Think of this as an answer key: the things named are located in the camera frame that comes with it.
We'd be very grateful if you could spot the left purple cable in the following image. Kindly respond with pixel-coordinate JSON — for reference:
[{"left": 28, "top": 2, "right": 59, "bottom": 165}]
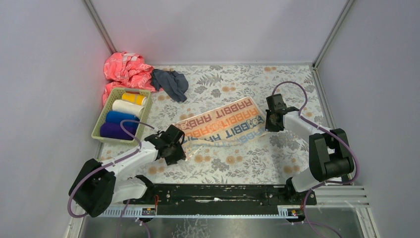
[{"left": 67, "top": 119, "right": 155, "bottom": 238}]

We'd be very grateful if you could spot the pale green plastic basket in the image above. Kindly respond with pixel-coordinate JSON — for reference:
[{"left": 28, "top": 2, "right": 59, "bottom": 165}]
[{"left": 91, "top": 87, "right": 152, "bottom": 145}]

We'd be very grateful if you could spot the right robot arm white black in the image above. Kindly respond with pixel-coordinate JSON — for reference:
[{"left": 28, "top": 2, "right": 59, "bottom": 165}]
[{"left": 265, "top": 94, "right": 355, "bottom": 194}]

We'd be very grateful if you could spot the floral table cloth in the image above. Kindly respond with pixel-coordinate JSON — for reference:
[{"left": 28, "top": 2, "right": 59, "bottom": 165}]
[{"left": 131, "top": 65, "right": 326, "bottom": 184}]

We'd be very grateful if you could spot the beige lettered towel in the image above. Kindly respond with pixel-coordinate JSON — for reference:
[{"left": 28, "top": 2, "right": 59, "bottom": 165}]
[{"left": 174, "top": 96, "right": 267, "bottom": 158}]

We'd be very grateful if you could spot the white rolled towel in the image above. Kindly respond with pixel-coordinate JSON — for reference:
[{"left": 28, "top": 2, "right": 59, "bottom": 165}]
[{"left": 112, "top": 100, "right": 144, "bottom": 118}]

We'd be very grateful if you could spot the blue rolled towel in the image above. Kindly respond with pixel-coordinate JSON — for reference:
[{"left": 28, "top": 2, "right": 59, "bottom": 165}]
[{"left": 105, "top": 111, "right": 139, "bottom": 125}]

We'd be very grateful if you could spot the dark grey cloth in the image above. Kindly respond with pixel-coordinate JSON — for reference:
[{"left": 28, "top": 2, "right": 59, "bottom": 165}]
[{"left": 151, "top": 69, "right": 189, "bottom": 102}]

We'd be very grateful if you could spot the pink patterned cloth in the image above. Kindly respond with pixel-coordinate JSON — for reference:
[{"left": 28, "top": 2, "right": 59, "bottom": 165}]
[{"left": 102, "top": 52, "right": 157, "bottom": 105}]

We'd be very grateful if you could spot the purple towel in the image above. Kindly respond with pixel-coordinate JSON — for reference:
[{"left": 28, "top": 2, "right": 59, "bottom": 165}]
[{"left": 100, "top": 122, "right": 133, "bottom": 140}]

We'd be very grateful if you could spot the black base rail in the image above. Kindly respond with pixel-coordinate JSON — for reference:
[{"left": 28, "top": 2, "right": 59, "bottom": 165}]
[{"left": 129, "top": 183, "right": 317, "bottom": 216}]

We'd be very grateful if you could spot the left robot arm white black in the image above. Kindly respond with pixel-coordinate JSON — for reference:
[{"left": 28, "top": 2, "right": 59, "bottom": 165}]
[{"left": 67, "top": 125, "right": 186, "bottom": 218}]

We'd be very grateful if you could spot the yellow rolled towel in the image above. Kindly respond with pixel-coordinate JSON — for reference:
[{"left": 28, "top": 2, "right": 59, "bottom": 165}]
[{"left": 121, "top": 93, "right": 148, "bottom": 106}]

